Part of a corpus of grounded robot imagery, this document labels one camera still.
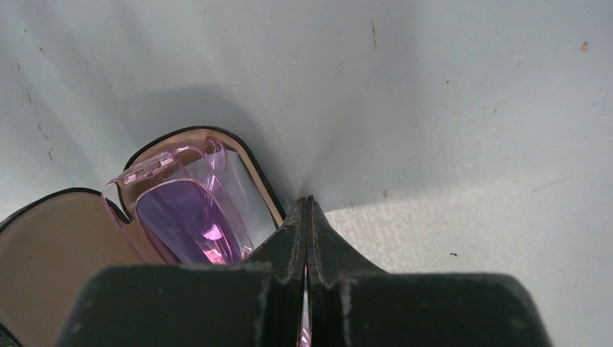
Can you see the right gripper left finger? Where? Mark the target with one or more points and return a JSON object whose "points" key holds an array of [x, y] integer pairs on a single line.
{"points": [[257, 302]]}

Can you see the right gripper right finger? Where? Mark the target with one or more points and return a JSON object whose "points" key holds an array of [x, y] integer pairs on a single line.
{"points": [[356, 303]]}

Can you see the light blue cleaning cloth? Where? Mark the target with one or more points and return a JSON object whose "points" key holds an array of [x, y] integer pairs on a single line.
{"points": [[233, 176]]}

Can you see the pink sunglasses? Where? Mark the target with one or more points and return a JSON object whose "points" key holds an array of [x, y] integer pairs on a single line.
{"points": [[226, 265]]}

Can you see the black glasses case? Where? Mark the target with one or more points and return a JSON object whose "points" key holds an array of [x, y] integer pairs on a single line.
{"points": [[48, 249]]}

